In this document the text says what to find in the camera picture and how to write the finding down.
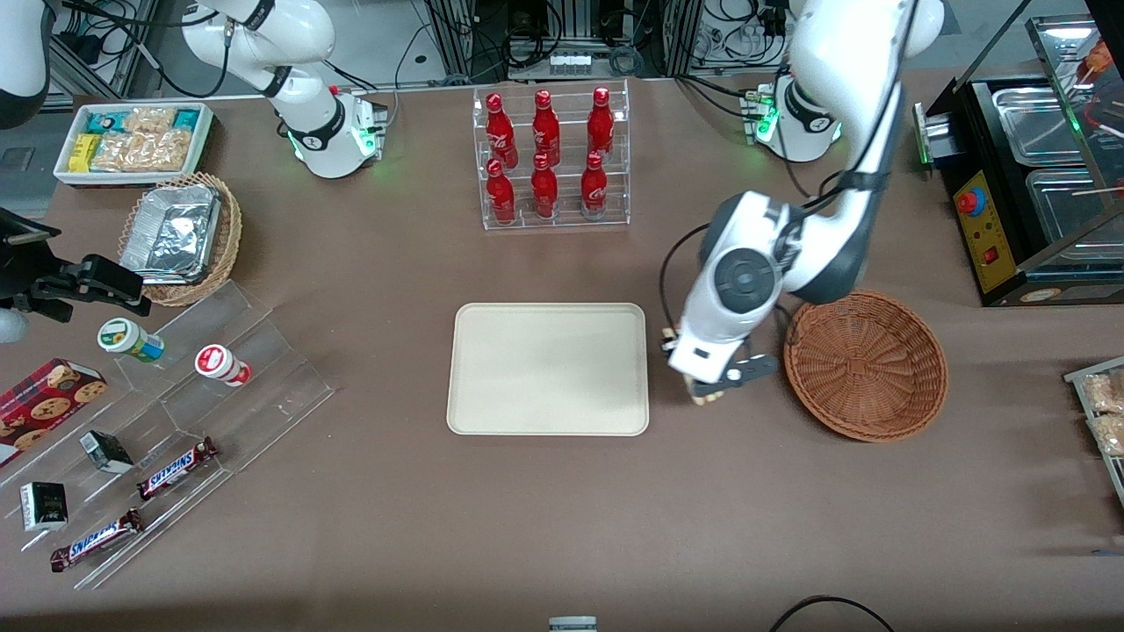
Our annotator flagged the clear bag of snacks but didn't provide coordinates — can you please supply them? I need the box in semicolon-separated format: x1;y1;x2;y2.
123;106;177;133
91;131;191;173

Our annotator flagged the steel food pan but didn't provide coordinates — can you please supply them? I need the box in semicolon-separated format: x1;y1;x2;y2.
991;85;1087;167
1025;166;1124;248

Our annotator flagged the wrapped pastry packet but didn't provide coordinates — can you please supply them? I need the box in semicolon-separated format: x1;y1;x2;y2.
1083;371;1124;414
1087;414;1124;457

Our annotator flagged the black cable loop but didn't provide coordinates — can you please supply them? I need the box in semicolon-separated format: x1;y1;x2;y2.
770;594;894;632

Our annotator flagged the red plaid cookie box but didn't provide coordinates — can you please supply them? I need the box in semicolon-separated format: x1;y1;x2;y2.
0;358;108;469

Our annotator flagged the red cola bottle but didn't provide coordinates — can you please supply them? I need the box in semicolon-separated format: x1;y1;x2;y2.
580;151;609;219
530;153;560;220
485;93;517;170
486;158;517;226
587;86;616;164
532;89;561;168

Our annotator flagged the light wicker basket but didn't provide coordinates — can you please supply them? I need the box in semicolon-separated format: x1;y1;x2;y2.
119;173;243;307

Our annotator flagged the small black carton box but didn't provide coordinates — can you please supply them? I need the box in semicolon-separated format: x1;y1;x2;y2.
19;481;68;532
79;430;134;475

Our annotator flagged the Snickers chocolate bar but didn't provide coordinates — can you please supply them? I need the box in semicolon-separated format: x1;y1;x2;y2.
136;437;220;501
50;509;145;573

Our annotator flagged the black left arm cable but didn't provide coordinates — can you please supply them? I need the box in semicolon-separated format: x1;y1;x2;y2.
659;223;714;336

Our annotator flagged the aluminium frame structure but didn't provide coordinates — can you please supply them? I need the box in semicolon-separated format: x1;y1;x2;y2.
421;0;703;82

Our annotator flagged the black food warmer case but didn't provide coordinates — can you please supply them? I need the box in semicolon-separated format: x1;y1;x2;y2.
912;12;1124;308

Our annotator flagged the clear acrylic bottle rack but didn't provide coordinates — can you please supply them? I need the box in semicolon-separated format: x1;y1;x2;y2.
472;78;631;233

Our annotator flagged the white rectangular snack bin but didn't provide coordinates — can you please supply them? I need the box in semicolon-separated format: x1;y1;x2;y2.
54;102;215;188

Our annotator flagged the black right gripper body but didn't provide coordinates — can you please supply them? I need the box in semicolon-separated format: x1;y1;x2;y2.
0;253;86;322

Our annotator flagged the cream rectangular serving tray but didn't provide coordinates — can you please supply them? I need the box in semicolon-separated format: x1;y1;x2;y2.
446;303;651;437

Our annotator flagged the green lid yogurt cup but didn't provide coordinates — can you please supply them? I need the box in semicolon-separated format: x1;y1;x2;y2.
97;318;165;364

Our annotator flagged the stack of foil trays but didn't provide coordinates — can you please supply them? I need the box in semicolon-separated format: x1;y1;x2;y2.
120;184;222;286

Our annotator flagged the grey metal pastry tray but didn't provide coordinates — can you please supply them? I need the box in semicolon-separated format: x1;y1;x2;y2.
1063;355;1124;512

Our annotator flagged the clear acrylic stepped display stand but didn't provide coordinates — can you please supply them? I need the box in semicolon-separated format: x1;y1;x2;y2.
0;281;335;591

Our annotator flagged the red lid yogurt cup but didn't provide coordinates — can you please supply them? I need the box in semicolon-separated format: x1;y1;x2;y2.
194;344;253;388

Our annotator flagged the brown wicker basket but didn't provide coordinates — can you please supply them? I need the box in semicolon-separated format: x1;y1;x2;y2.
783;291;950;442

